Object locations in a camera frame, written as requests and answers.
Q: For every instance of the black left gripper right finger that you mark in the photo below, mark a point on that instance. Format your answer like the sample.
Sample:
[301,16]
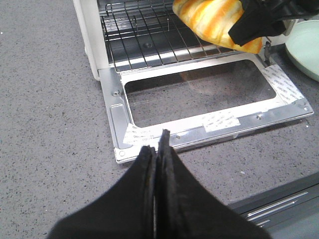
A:
[186,210]

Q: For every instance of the dark cabinet drawer front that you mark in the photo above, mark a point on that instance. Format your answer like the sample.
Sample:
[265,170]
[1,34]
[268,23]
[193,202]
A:
[290,211]

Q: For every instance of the metal wire oven rack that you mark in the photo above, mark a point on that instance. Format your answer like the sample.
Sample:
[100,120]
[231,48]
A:
[142,34]

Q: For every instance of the yellow striped bread roll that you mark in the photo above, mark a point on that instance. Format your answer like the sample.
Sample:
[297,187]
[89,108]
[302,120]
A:
[211,21]

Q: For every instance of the light green plate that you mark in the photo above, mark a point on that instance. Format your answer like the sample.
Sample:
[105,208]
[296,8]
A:
[302,47]

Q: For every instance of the glass oven door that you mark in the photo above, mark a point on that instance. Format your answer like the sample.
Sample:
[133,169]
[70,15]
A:
[200,102]

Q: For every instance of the white Toshiba toaster oven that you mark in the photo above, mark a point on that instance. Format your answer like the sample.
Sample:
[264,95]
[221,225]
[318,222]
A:
[89,20]

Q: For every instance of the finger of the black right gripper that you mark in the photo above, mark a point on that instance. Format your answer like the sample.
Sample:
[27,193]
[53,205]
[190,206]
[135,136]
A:
[266,18]

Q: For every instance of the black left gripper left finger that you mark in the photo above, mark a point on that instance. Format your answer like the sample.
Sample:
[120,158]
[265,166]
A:
[125,211]

